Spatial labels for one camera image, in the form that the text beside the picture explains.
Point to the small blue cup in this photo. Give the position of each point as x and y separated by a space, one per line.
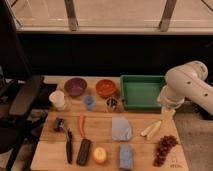
89 102

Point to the green plastic tray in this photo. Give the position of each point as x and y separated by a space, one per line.
140 92

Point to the pale yellow banana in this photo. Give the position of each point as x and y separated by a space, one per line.
151 130

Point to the black rectangular block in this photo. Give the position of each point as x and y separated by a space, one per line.
83 152

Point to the dark glass jar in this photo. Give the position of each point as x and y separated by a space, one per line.
112 104

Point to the yellow lemon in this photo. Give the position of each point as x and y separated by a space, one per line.
99 155

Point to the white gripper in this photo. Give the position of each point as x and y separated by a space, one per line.
167 113

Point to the light blue cloth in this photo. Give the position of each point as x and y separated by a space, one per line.
121 129

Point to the black office chair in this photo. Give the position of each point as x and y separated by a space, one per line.
19 89

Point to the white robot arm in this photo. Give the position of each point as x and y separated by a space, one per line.
187 81

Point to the red bowl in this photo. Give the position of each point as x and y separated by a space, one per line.
105 88

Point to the white cup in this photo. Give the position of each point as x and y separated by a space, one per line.
57 98

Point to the dark red grapes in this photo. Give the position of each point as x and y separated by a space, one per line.
163 148

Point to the purple bowl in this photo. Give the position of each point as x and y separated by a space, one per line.
75 86

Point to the blue sponge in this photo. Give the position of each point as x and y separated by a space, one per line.
125 157

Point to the orange carrot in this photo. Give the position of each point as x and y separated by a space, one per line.
81 125

